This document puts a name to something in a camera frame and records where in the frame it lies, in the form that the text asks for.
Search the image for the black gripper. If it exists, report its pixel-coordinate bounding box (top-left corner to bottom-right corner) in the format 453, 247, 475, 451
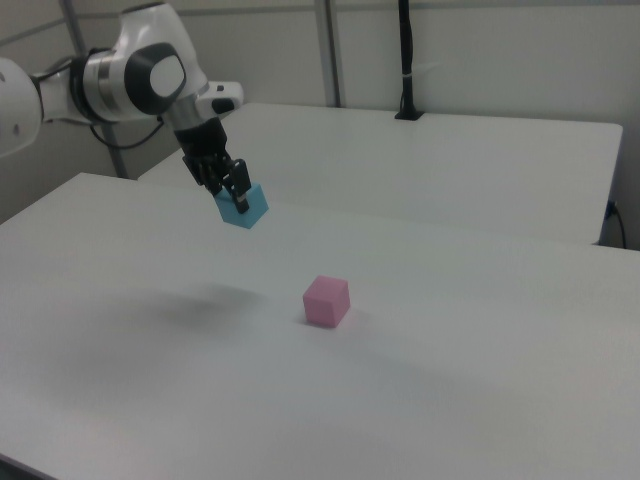
172, 116, 252, 214

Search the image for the blue foam cube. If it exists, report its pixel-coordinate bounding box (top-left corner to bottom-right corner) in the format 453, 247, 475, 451
212, 182, 271, 231

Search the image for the pink foam cube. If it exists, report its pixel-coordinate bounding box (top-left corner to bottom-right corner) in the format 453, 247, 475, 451
301, 274, 351, 330

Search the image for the white table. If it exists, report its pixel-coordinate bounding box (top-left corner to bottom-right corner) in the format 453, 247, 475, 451
136, 101, 625, 247

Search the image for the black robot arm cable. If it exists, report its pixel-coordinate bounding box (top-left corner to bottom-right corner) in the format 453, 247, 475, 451
67, 47, 167, 151

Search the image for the black camera pole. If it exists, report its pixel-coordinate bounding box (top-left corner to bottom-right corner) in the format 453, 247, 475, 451
394, 0, 427, 122

